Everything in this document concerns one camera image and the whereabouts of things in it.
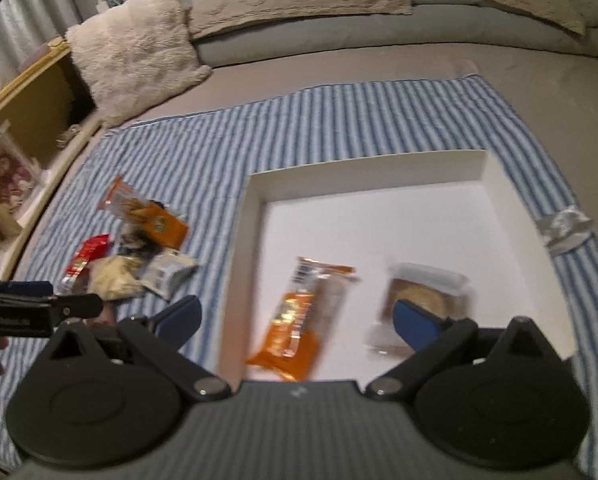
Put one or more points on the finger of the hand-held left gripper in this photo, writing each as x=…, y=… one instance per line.
x=79, y=306
x=21, y=288

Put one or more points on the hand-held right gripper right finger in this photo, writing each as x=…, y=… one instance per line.
x=411, y=324

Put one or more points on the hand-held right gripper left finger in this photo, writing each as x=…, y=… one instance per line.
x=181, y=316

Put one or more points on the clear cake packet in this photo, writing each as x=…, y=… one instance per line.
x=429, y=294

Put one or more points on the beige clear snack packet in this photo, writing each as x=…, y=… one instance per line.
x=114, y=277

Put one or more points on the silver grey snack packet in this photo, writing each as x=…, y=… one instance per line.
x=168, y=270

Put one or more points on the red snack packet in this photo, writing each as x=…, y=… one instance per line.
x=86, y=252

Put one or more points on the dark brown snack packet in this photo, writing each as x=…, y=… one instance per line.
x=136, y=242

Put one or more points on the orange snack packet round logo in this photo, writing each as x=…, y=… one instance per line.
x=164, y=227

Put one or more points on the white cardboard box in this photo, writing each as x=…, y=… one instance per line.
x=379, y=230

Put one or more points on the orange clear-ended snack packet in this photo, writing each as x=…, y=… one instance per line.
x=289, y=345

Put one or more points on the floral framed box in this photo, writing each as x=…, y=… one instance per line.
x=4, y=170

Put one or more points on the silver crumpled wrapper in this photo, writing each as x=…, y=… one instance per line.
x=564, y=230

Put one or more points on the wooden bedside shelf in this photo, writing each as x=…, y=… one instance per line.
x=29, y=90

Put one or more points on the blue striped towel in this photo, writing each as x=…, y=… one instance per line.
x=279, y=125

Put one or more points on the fluffy cream cushion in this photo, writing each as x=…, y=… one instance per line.
x=134, y=50

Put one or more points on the grey curtain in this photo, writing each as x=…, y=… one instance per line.
x=19, y=20

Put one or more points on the grey pillow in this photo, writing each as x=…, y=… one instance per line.
x=379, y=35

